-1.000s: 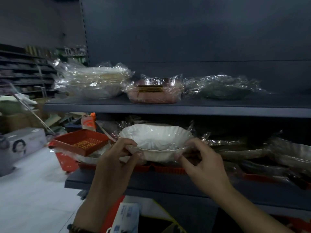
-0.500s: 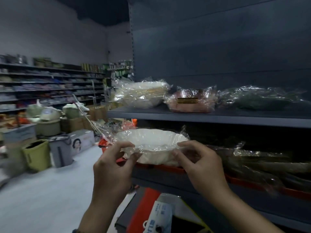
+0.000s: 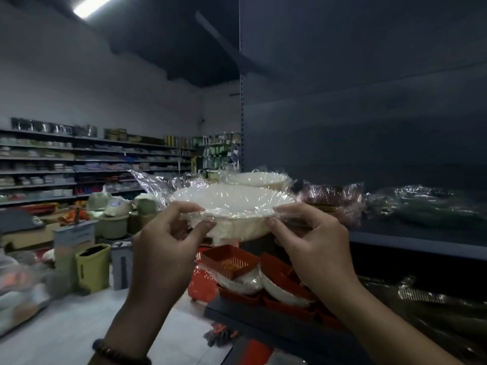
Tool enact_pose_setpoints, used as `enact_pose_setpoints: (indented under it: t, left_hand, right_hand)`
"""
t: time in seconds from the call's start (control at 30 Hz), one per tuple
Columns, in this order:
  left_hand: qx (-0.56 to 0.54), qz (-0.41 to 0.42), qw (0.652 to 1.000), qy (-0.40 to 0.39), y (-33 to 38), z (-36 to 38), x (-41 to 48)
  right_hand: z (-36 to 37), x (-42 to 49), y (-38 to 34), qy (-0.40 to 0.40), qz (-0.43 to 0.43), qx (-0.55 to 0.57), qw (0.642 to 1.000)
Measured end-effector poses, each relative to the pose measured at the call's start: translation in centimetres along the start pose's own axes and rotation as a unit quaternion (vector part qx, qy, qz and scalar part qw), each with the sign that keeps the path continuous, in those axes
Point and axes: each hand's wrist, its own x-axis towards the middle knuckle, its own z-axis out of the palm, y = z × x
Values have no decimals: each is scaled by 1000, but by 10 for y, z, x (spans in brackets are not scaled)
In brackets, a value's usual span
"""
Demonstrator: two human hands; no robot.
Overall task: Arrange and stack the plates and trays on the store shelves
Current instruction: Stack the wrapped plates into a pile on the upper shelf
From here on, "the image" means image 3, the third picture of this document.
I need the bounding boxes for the person's right hand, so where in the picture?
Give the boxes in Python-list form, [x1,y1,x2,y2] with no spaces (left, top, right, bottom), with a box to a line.
[265,203,360,301]

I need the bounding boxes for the person's left hand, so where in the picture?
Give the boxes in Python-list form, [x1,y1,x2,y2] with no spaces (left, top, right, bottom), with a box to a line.
[123,201,218,327]

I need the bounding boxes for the rose pink rectangular tray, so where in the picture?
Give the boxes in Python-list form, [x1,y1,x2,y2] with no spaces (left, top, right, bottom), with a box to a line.
[296,181,366,209]

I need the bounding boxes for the row of red base trays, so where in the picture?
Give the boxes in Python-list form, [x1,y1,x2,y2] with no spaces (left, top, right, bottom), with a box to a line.
[217,286,347,331]

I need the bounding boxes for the white scalloped bowl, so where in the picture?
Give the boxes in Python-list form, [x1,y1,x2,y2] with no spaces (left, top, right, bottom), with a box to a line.
[131,170,297,244]

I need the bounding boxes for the stack of white plates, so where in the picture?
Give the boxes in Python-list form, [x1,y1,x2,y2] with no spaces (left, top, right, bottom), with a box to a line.
[220,169,294,193]

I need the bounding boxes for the pile of dark trays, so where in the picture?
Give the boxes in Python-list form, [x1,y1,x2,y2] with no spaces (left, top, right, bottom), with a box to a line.
[359,275,487,361]

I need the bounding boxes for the dark metal shelf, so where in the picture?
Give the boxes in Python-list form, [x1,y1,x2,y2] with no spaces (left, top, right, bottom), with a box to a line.
[203,0,487,365]

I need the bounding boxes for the person's left forearm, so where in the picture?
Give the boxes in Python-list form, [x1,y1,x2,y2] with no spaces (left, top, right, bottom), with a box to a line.
[87,300,172,365]

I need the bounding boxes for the person's right forearm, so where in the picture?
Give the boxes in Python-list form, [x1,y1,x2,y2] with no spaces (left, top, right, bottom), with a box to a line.
[316,277,465,365]

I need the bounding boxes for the grey mop bucket set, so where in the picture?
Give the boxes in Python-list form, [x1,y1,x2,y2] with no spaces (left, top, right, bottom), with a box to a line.
[110,240,134,291]

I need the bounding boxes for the red shopping basket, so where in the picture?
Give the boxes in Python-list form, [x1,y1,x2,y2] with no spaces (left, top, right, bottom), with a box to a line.
[187,246,221,304]

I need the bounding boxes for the pale green buckets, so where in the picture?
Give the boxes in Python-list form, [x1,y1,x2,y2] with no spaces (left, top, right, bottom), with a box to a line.
[86,188,159,240]

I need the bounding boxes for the dark mop cloth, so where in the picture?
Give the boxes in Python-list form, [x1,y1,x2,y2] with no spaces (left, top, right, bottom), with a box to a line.
[203,322,239,348]

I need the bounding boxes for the grey cardboard box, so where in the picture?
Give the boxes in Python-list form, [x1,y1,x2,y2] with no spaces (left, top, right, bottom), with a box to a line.
[53,220,98,285]

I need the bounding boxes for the red flat box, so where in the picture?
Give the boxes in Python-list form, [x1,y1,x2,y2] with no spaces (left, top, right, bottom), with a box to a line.
[237,338,274,365]

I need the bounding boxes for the rack of green packets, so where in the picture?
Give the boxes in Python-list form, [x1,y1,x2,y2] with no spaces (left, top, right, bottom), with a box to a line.
[192,132,242,173]

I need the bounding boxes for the fluorescent ceiling light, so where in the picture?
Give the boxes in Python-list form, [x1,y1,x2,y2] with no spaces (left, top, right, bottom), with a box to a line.
[72,0,119,20]

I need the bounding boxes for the black beaded bracelet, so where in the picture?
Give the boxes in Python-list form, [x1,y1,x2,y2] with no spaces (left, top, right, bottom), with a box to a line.
[92,338,152,365]

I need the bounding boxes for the wall shelving with goods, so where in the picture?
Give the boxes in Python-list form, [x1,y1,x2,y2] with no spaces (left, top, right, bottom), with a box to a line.
[0,117,198,208]

